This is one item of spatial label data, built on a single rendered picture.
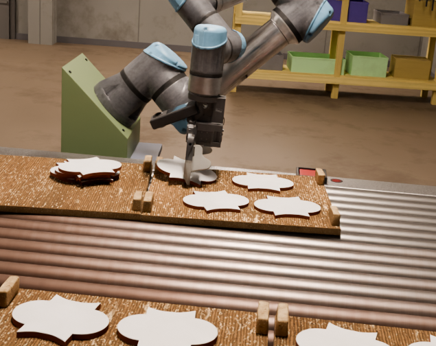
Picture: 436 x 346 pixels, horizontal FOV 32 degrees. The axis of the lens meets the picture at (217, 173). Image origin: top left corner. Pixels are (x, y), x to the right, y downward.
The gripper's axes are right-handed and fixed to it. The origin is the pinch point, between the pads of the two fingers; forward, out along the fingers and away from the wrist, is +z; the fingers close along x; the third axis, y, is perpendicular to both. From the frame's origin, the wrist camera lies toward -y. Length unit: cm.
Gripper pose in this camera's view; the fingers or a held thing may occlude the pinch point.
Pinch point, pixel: (186, 175)
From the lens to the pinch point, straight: 181.7
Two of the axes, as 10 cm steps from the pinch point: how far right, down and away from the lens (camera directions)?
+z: -1.1, 9.5, 3.0
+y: 9.9, 1.1, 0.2
